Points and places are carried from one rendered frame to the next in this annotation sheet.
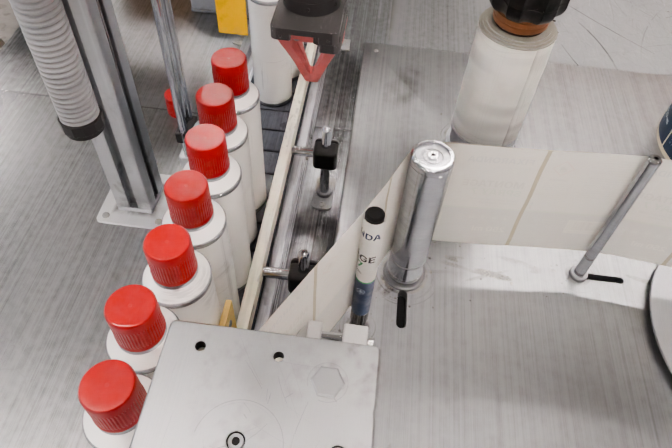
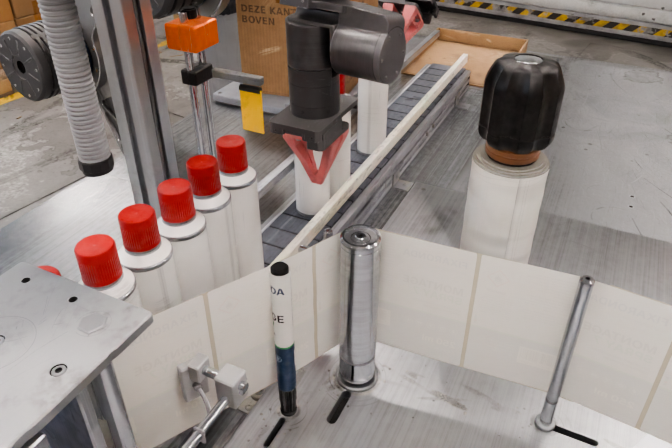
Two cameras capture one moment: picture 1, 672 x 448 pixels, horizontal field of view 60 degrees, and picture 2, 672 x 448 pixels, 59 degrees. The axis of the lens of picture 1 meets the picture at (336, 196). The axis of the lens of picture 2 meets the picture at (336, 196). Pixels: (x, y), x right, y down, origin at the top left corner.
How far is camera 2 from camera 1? 24 cm
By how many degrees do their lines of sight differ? 24
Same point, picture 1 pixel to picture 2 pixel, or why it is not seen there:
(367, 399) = (112, 341)
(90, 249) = not seen: hidden behind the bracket
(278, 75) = (312, 187)
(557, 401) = not seen: outside the picture
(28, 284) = not seen: hidden behind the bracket
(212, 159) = (173, 204)
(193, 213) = (134, 236)
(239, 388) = (28, 310)
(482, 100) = (474, 226)
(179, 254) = (96, 254)
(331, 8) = (323, 114)
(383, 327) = (313, 418)
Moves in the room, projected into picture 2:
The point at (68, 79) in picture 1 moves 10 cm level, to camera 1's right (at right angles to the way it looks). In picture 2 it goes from (83, 122) to (169, 140)
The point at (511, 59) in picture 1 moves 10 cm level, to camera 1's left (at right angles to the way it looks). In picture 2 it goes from (494, 185) to (406, 168)
